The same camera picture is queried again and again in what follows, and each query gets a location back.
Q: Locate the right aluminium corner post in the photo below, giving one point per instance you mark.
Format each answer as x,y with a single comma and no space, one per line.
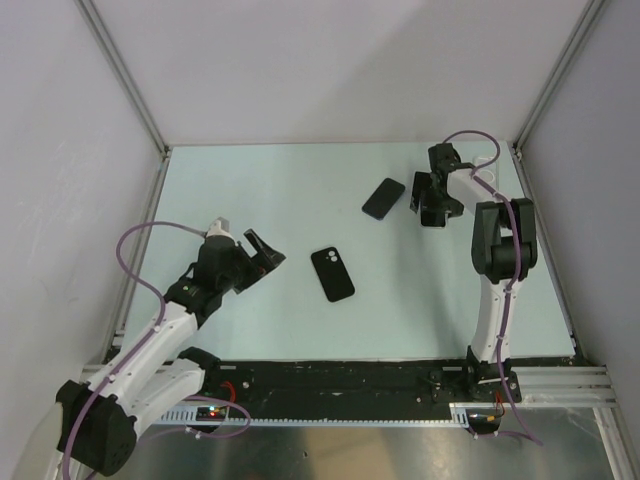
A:
575,44

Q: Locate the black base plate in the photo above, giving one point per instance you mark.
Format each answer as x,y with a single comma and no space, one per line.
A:
343,391

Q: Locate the clear phone case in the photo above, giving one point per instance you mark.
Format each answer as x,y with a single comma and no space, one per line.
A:
489,177

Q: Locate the left aluminium corner post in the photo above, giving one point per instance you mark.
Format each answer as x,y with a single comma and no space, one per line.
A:
107,45

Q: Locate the black smartphone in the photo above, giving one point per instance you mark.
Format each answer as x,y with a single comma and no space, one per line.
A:
433,224

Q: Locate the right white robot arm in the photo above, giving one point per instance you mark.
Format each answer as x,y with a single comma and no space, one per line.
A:
503,251

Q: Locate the aluminium frame rail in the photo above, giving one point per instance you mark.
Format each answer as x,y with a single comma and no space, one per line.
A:
566,387

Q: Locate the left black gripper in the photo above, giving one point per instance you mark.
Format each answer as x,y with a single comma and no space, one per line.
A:
267,259

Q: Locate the dark blue smartphone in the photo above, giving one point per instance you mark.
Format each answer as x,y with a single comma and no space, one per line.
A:
383,199

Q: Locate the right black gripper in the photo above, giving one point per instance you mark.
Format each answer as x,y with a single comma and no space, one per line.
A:
424,182

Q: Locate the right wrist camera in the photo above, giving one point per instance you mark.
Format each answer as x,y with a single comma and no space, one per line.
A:
443,158

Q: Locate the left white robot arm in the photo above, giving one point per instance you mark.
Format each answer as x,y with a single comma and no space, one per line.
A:
104,416

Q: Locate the aluminium corner post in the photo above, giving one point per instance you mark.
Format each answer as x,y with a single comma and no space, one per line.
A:
575,44
107,45

